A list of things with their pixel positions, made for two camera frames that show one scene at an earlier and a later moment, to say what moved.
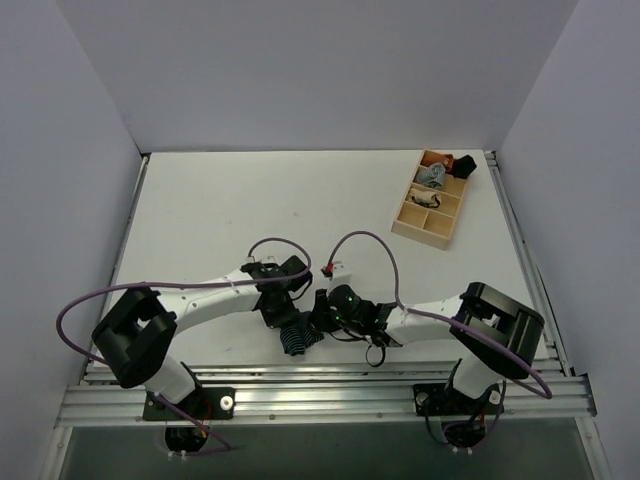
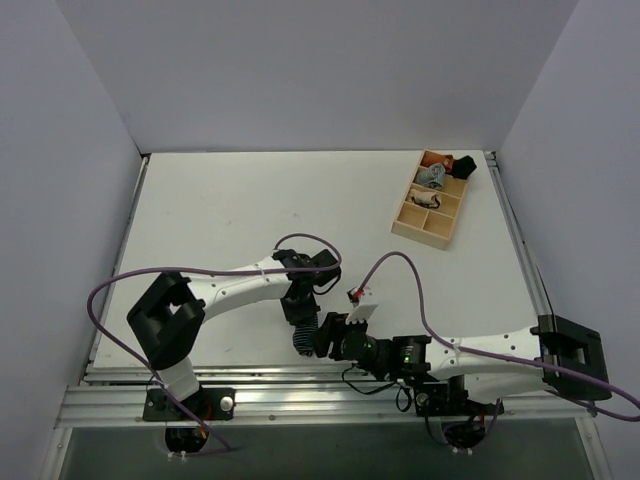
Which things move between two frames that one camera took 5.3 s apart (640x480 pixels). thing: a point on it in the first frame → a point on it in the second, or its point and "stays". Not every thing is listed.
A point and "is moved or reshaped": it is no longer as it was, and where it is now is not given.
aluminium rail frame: (325, 395) stays
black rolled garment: (462, 167) stays
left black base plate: (207, 404) stays
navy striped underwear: (295, 338) is moved or reshaped
